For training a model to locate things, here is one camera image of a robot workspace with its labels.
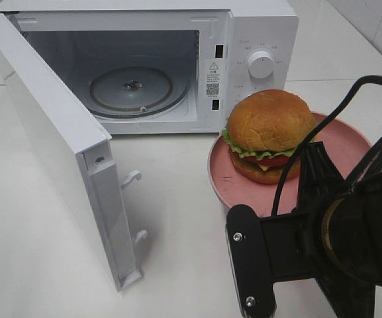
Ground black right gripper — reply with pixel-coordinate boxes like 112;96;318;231
299;142;382;317

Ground pink round plate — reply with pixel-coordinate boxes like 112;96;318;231
208;119;371;217

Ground burger with lettuce and tomato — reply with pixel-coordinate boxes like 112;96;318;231
222;89;316;184

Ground white microwave door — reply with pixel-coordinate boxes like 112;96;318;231
0;13;147;290

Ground upper white round knob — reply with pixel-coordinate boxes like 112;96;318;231
247;48;274;79

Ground white warning sticker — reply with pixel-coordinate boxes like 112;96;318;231
203;58;224;99

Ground white microwave oven body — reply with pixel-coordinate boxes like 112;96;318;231
0;1;299;134

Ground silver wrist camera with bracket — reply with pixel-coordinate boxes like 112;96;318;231
226;205;314;317

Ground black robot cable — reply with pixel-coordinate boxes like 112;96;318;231
271;75;382;217

